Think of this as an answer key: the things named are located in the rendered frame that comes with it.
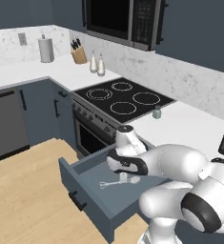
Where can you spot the grey wall outlet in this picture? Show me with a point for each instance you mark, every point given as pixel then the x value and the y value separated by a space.
pixel 22 39

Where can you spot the blue-grey cupboard door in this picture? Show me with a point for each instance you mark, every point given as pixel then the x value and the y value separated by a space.
pixel 38 111

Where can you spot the black hob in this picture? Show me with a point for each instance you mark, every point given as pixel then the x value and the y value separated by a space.
pixel 123 97

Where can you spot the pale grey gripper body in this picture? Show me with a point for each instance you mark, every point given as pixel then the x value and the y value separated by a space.
pixel 134 180

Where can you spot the black and steel microwave oven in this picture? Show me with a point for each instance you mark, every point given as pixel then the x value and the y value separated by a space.
pixel 123 19

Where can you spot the white paper towel roll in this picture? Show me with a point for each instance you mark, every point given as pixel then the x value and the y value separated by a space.
pixel 46 50

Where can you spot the blue-grey open drawer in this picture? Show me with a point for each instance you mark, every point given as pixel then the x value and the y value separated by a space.
pixel 94 187

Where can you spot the dark blue wall cupboards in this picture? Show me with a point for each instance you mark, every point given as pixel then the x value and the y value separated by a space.
pixel 27 12

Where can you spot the white shaker bottle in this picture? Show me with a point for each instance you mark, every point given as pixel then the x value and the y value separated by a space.
pixel 93 63
pixel 101 66

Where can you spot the stainless steel oven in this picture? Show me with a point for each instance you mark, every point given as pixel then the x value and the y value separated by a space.
pixel 91 133

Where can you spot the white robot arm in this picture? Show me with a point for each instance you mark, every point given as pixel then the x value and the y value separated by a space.
pixel 177 165

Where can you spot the blue-grey corner cupboard run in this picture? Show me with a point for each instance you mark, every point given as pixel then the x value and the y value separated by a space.
pixel 65 120

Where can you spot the silver tongs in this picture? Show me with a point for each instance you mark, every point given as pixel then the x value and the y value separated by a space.
pixel 109 183

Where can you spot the small green jar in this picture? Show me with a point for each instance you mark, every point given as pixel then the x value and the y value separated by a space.
pixel 157 112

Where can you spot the wooden knife block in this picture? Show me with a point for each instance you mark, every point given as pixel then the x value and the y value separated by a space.
pixel 79 55

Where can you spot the grey dishwasher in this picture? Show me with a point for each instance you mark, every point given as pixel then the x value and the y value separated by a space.
pixel 5 127

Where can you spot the dark blue wall cupboard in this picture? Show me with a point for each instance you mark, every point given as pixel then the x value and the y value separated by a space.
pixel 199 31

